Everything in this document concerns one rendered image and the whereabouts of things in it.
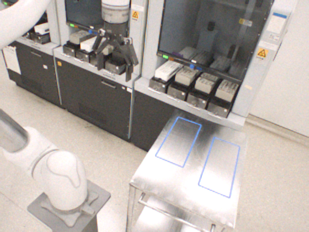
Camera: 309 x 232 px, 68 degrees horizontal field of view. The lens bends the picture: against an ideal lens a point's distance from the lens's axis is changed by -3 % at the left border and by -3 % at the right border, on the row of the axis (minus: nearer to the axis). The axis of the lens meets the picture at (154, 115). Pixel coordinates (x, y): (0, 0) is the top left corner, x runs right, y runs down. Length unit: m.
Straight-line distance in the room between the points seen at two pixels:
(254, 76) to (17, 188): 1.88
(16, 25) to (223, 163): 0.99
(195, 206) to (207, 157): 0.28
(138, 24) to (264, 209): 1.75
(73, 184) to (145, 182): 0.30
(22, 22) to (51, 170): 0.50
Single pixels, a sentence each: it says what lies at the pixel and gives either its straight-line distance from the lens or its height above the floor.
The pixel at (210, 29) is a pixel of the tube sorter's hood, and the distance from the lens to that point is 1.51.
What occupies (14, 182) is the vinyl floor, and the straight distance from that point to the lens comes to 2.18.
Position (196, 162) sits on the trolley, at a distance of 1.15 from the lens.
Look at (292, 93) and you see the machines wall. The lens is 2.81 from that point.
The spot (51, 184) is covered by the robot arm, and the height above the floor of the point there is 0.92.
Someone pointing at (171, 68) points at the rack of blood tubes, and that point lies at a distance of 1.78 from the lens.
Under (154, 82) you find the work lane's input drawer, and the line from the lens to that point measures 1.70.
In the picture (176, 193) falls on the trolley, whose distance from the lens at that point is 1.02.
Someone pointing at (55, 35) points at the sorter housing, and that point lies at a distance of 2.37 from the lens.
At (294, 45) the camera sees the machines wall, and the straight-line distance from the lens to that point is 2.63.
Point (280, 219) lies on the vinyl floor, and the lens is 2.25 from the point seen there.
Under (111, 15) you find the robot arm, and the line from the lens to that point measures 0.82.
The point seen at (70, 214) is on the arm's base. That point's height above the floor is 0.73.
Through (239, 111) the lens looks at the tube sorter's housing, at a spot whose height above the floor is 0.77.
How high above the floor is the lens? 1.66
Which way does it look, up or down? 38 degrees down
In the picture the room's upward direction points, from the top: 9 degrees clockwise
